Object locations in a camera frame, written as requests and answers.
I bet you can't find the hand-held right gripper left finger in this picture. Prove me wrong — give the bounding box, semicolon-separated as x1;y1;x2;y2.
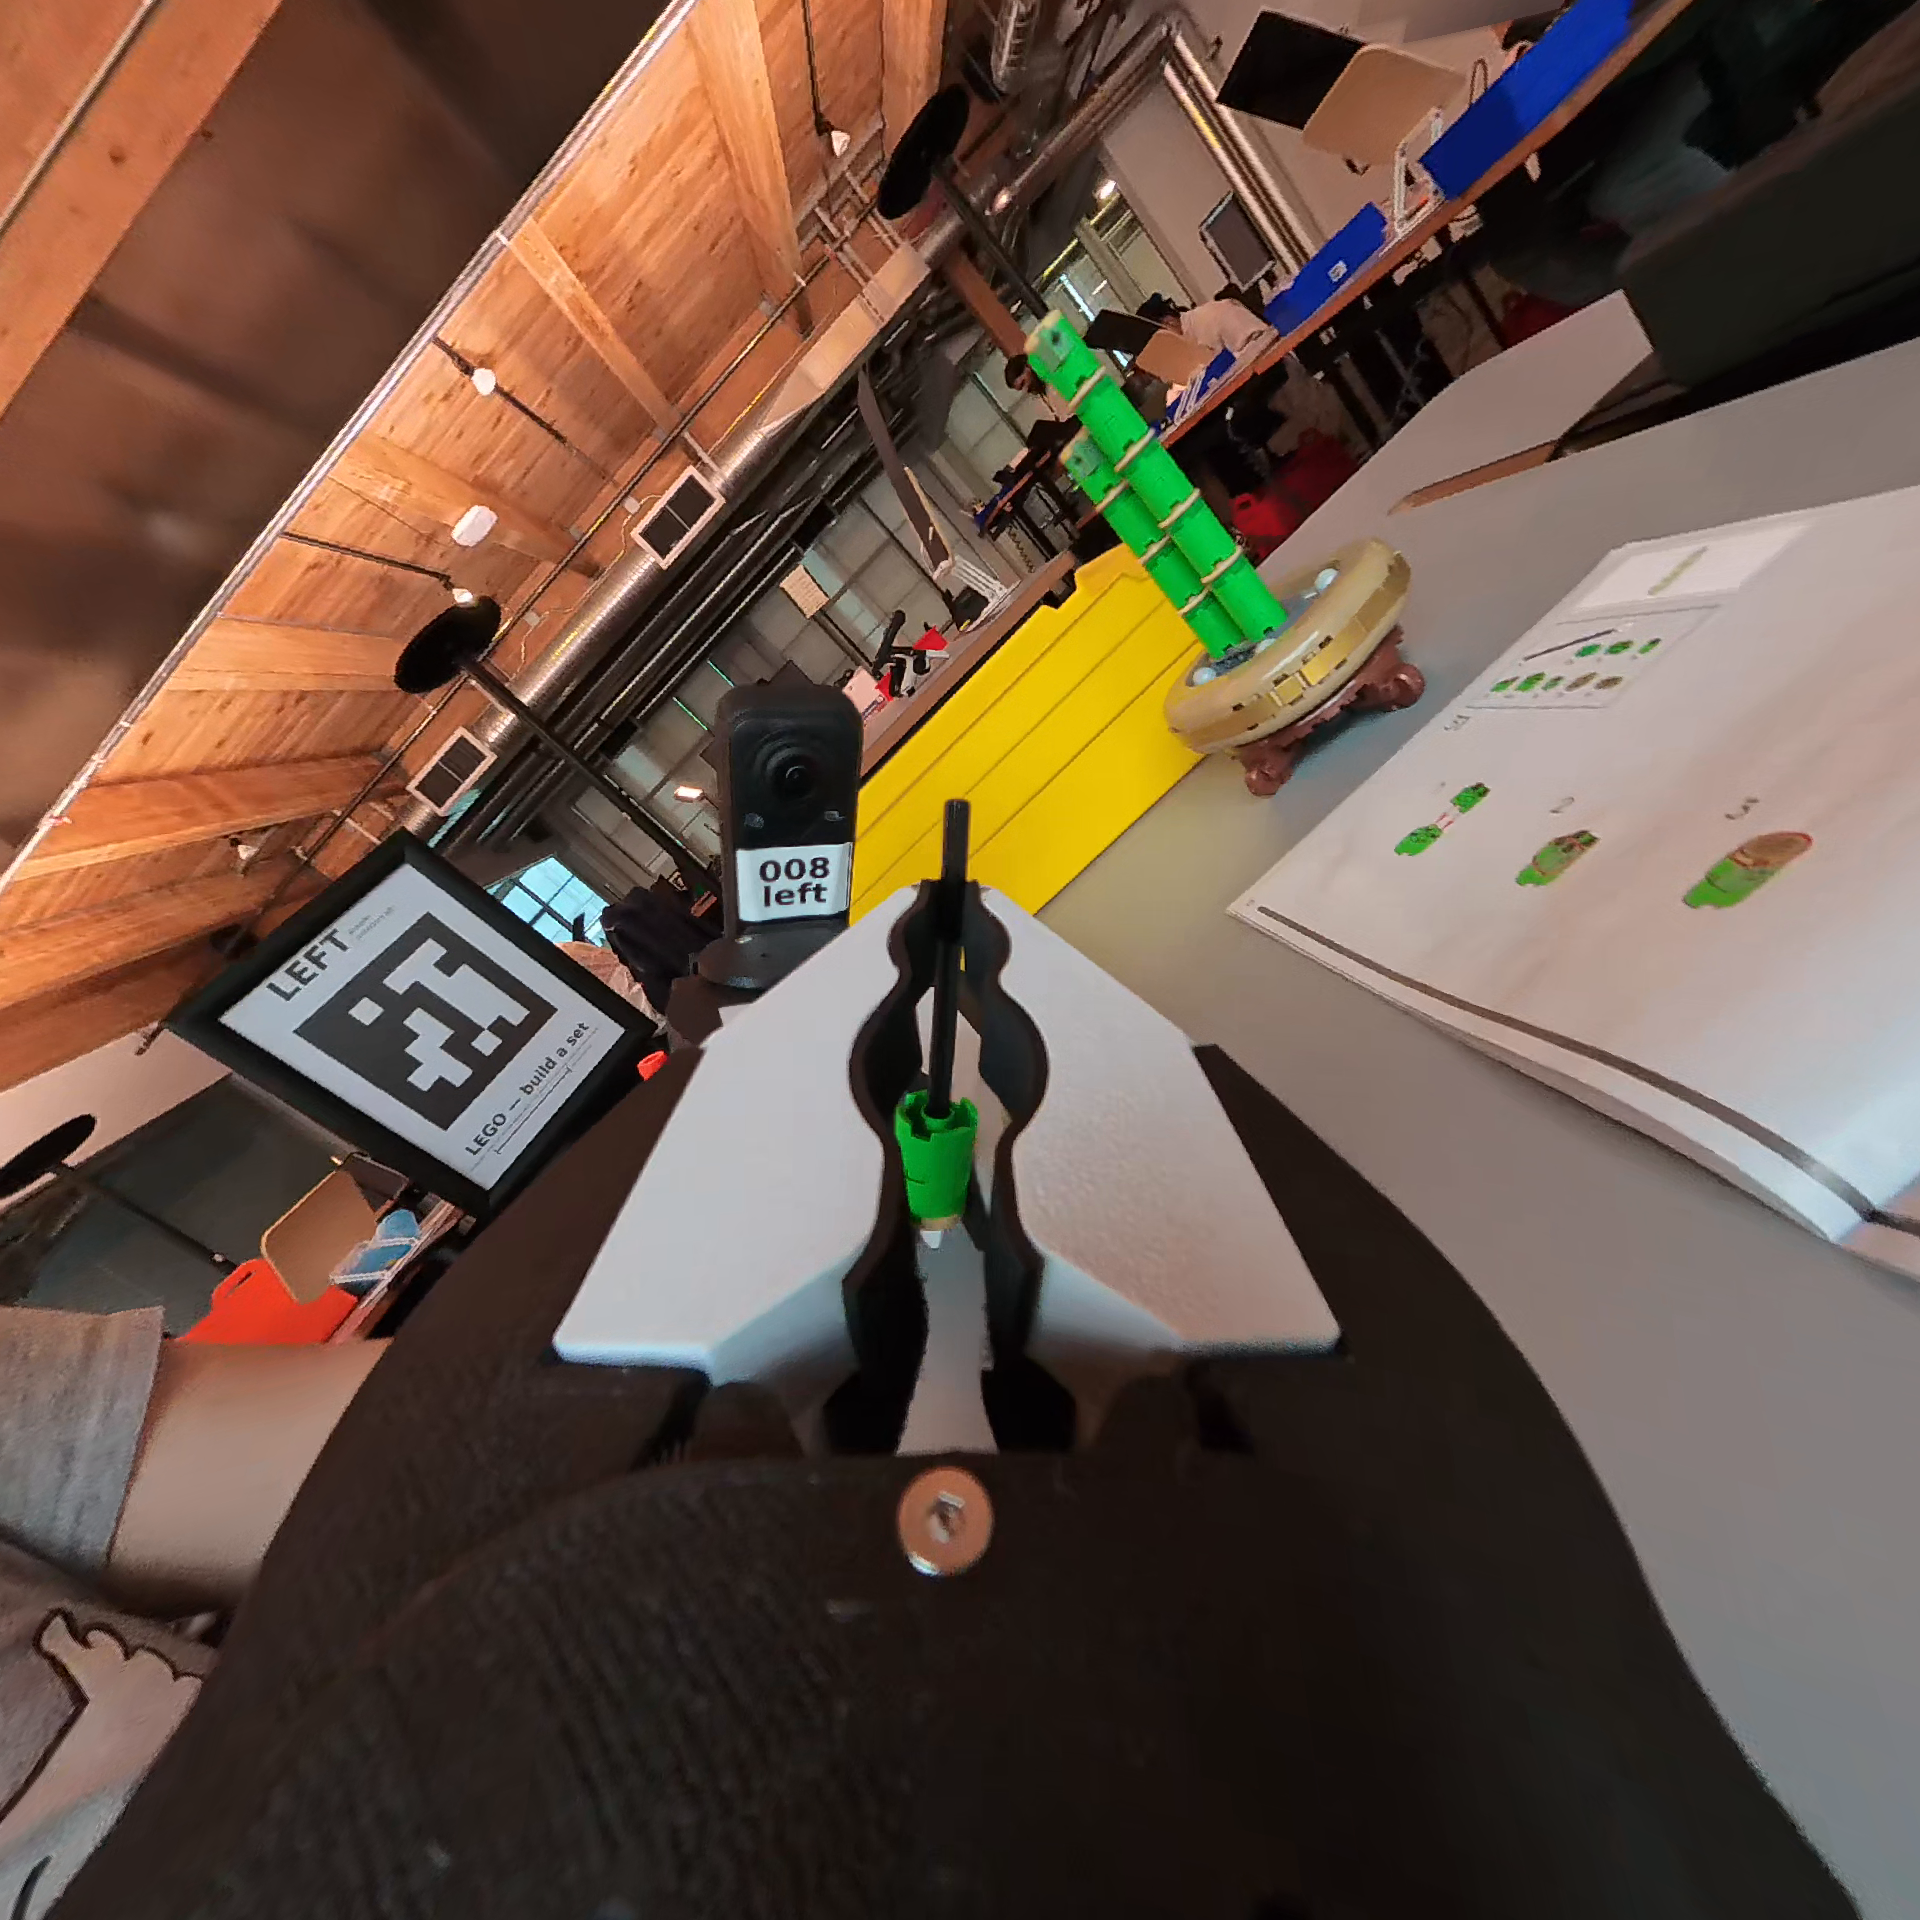
550;883;942;1414

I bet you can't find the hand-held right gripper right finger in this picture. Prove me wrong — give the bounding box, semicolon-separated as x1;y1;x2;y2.
972;882;1345;1414

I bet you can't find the green round lego brick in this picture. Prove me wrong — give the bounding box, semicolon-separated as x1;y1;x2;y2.
892;1093;981;1239

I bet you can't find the black axle rod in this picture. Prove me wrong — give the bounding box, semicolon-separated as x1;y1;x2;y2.
927;799;973;1120

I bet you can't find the person's left forearm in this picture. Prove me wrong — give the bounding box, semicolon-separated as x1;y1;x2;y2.
113;1335;396;1614

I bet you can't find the yellow bin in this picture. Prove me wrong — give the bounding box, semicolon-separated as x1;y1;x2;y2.
849;543;1221;922

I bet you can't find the framed marker sign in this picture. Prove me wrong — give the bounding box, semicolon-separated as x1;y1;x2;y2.
165;831;663;1219

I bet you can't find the black floor lamp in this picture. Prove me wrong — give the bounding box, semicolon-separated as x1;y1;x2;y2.
393;597;713;886
873;81;1058;323

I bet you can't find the bamboo brick model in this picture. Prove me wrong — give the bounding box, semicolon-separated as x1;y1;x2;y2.
1026;306;1426;798

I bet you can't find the orange plastic case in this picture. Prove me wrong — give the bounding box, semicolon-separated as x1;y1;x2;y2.
175;1257;365;1346

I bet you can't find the open instruction booklet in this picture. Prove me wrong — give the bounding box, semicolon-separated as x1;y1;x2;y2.
1230;509;1920;1277

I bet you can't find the person's printed grey shirt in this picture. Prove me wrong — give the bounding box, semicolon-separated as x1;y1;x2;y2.
0;1305;226;1920

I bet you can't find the small blue bin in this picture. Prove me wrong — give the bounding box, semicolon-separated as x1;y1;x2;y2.
1265;201;1389;329

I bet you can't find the large blue bin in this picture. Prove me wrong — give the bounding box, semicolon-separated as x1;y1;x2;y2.
1418;0;1637;195

